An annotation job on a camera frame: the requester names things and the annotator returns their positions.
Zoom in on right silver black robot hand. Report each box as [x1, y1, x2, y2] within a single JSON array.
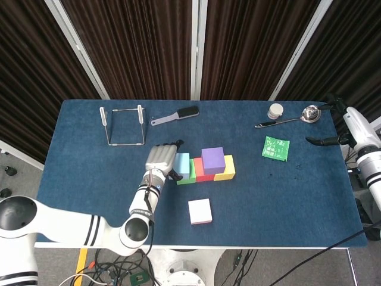
[[305, 94, 378, 153]]

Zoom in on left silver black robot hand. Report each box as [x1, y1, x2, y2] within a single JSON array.
[[145, 139, 185, 182]]

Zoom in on light blue cube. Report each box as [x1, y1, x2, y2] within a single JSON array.
[[173, 153, 191, 181]]

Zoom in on green cube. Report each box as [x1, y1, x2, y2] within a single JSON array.
[[177, 159, 197, 185]]

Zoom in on red orange cube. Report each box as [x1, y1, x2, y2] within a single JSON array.
[[193, 157, 216, 183]]

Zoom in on purple cube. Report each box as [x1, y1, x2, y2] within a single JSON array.
[[201, 147, 226, 176]]

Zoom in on white pink cube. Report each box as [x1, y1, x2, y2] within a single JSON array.
[[188, 198, 213, 226]]

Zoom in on yellow cube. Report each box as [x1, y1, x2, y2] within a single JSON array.
[[214, 155, 236, 181]]

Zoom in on black power strip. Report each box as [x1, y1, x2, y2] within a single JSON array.
[[347, 168, 364, 189]]

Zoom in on grey brush black bristles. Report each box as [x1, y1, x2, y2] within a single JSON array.
[[150, 105, 200, 127]]

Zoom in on dark brown pleated curtain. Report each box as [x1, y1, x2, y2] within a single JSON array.
[[61, 0, 193, 101], [201, 0, 321, 101], [276, 0, 381, 144], [0, 0, 102, 163]]

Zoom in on blue felt table cover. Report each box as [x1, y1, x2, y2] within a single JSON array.
[[25, 99, 367, 248]]

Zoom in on dark grey trouser leg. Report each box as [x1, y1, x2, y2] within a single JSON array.
[[355, 190, 381, 242]]

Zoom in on green foil packet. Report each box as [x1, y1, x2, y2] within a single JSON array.
[[261, 135, 291, 163]]

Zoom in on small white jar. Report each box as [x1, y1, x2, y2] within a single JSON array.
[[267, 103, 284, 120]]

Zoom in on green circuit board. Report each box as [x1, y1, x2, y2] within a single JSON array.
[[129, 271, 149, 286]]

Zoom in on yellow floor tape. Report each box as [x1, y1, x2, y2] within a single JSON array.
[[76, 248, 89, 275]]

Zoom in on white partition frame post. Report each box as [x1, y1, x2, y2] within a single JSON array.
[[0, 139, 45, 170], [190, 0, 208, 101], [44, 0, 110, 100], [267, 0, 333, 101], [341, 116, 381, 151]]

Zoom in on black floor cable bundle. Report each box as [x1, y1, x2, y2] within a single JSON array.
[[345, 142, 361, 170], [86, 248, 155, 286], [220, 248, 260, 286]]

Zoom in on steel ladle black handle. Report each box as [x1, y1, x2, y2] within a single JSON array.
[[254, 104, 322, 129]]

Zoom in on metal wire stand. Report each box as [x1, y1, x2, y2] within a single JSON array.
[[99, 104, 147, 147]]

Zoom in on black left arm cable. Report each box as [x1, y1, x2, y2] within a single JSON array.
[[139, 186, 155, 260]]

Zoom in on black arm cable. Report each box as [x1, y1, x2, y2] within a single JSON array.
[[267, 222, 381, 286], [139, 186, 155, 260]]

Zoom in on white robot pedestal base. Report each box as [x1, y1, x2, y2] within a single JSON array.
[[142, 248, 224, 286]]

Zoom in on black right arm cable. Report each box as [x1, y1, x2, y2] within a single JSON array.
[[267, 222, 381, 286]]

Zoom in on white floor cable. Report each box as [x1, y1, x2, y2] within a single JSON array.
[[59, 273, 105, 286]]

